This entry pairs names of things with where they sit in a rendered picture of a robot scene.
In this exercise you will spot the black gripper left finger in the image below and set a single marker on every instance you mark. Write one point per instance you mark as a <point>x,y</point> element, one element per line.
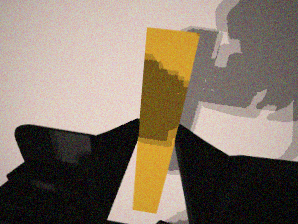
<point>104,158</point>

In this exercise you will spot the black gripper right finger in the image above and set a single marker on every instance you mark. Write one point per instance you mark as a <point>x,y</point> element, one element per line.
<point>211,179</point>

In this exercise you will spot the yellow bar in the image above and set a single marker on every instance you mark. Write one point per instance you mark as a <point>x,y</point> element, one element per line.
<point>168,61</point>

